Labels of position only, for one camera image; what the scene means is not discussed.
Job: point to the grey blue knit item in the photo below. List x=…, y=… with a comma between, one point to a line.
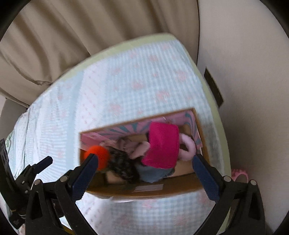
x=151, y=174

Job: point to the cardboard box pink lining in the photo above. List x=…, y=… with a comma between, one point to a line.
x=184, y=180

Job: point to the beige curtain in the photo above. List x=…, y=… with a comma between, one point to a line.
x=47, y=38

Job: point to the pink fluffy scrunchie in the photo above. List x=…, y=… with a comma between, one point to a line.
x=187, y=141

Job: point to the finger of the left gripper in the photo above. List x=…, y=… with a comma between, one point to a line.
x=36, y=169

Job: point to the pink basket beside bed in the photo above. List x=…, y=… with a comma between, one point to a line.
x=239, y=175

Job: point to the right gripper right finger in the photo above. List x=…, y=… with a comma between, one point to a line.
x=248, y=217

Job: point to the dark patterned scrunchie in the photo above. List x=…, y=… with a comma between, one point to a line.
x=123, y=166

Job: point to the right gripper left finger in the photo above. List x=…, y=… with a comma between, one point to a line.
x=52, y=206

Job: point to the magenta leather pouch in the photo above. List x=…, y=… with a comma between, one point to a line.
x=164, y=146

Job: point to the green mattress sheet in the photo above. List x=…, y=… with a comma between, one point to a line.
x=214, y=124

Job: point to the light pink cloth item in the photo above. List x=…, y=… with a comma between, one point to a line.
x=132, y=149

